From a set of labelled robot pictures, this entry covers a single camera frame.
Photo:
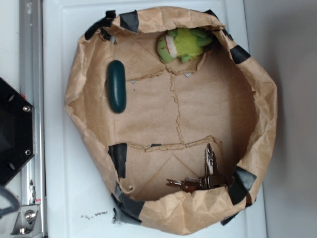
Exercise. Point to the silver key bunch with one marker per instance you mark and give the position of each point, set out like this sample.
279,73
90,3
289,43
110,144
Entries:
212,178

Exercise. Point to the brown paper bag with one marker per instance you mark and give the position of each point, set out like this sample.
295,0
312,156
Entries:
223,97

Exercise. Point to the dark green oblong capsule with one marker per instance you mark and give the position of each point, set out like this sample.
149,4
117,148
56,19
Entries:
116,86

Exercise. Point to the green plush toy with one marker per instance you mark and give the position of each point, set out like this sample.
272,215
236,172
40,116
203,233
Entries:
183,43

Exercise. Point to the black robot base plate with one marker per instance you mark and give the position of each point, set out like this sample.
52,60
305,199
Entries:
16,132

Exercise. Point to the aluminium frame rail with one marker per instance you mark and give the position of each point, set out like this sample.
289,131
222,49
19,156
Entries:
31,220

